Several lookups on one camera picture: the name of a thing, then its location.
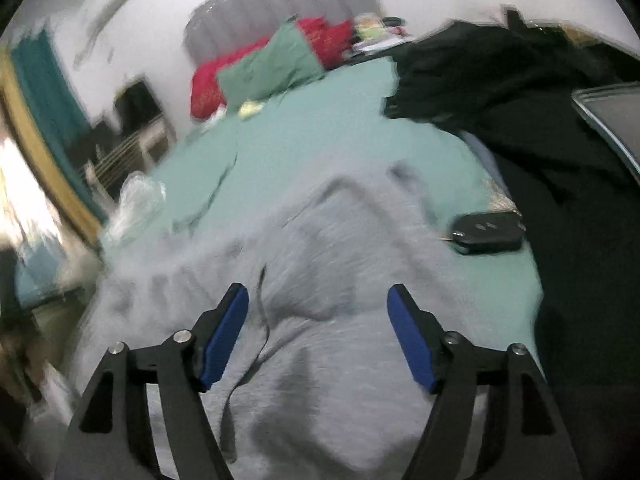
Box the black tablet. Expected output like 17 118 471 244
570 81 640 186

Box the black car key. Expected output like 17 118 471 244
441 211 527 256

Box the teal curtain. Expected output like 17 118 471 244
9 27 110 223

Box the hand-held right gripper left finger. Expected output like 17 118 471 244
52 282 250 480

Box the white cloth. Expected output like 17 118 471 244
106 172 169 247

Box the light wooden desk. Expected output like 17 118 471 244
82 110 177 203

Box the white air conditioner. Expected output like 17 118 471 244
74 0 152 70

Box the yellow curtain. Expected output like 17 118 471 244
0 45 103 248

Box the black speaker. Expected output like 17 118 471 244
501 5 529 29

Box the red patterned pillow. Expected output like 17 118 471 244
190 16 360 122

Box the stack of books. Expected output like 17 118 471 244
349 34 417 57

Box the grey padded headboard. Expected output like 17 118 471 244
182 0 382 63

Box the green pillow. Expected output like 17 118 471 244
216 22 327 109

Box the black monitor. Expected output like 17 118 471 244
111 77 165 133

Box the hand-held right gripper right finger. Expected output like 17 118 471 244
387 283 583 480

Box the black garment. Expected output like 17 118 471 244
382 19 640 480

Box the large grey shirt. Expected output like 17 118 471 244
70 160 547 480

